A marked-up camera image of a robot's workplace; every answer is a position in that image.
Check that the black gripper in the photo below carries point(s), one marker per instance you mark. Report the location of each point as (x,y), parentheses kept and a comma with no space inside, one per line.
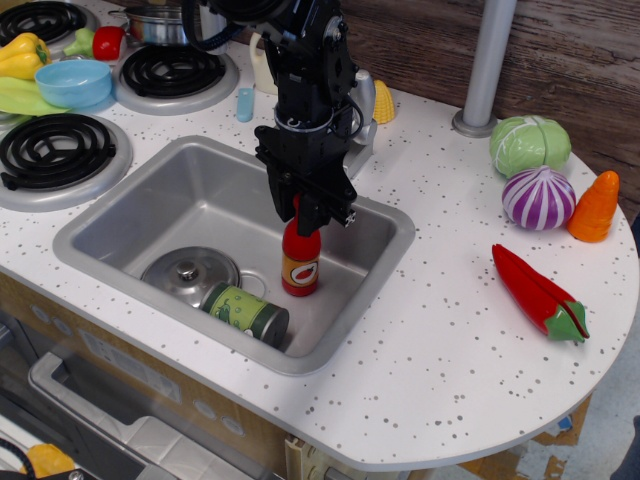
(309,164)

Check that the red ketchup bottle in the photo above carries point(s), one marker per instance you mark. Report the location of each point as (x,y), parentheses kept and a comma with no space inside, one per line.
(300,261)

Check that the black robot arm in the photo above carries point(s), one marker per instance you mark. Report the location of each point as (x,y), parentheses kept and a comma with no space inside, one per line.
(316,117)

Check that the grey sink basin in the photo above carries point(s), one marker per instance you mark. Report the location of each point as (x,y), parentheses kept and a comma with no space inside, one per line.
(197,192)

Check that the grey toy faucet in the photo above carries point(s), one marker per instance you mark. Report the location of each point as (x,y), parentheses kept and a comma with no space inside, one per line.
(364,126)

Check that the light blue small cylinder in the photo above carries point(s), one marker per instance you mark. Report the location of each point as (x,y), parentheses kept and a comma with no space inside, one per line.
(245,105)

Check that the yellow corn piece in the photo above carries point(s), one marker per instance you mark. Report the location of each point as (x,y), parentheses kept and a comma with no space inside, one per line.
(384,108)

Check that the green pickle can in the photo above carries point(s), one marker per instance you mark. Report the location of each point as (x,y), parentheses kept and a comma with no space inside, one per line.
(246,312)

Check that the cream detergent jug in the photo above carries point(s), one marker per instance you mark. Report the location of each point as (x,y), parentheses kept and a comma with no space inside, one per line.
(263,79)

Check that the steel pot lid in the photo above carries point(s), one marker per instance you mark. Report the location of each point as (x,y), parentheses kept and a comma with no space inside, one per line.
(190,273)

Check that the black back right burner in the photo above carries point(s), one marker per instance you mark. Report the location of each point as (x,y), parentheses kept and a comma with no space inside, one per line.
(171,72)

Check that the grey right support pole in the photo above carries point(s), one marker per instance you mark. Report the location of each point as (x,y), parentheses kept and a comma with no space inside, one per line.
(476,119)

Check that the grey support pole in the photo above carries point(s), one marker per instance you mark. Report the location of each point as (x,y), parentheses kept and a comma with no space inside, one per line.
(476,119)
(211,25)

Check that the grey left support pole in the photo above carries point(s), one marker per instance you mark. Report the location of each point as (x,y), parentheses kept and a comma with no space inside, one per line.
(211,25)

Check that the green toy cabbage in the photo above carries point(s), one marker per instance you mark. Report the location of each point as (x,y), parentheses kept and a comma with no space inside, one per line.
(530,141)

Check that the steel pot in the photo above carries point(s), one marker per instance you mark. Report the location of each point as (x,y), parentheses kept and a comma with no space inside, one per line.
(154,24)

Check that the purple toy onion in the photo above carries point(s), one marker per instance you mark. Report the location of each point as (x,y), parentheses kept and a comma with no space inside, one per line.
(539,199)

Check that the light blue bowl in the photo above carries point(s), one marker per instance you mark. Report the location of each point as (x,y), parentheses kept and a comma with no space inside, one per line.
(74,83)

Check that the black front stove burner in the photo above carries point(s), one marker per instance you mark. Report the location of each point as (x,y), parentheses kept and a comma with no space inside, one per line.
(55,151)

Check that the red toy chili pepper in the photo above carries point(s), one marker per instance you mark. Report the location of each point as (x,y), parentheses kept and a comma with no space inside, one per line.
(555,312)

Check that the orange toy carrot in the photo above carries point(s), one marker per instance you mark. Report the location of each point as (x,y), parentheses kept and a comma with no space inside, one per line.
(595,210)

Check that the green toy leaf vegetable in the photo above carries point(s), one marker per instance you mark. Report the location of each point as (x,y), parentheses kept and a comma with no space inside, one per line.
(23,97)

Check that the black back left burner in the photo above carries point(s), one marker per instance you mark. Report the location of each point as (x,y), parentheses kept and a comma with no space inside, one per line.
(48,20)

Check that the yellow toy bell pepper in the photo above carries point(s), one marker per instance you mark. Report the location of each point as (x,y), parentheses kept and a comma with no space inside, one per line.
(24,56)

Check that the yellow object bottom left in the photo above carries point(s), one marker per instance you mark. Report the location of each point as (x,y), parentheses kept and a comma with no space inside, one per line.
(43,460)

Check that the oven door with handle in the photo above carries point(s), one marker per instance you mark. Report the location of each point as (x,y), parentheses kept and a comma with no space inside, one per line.
(111,429)

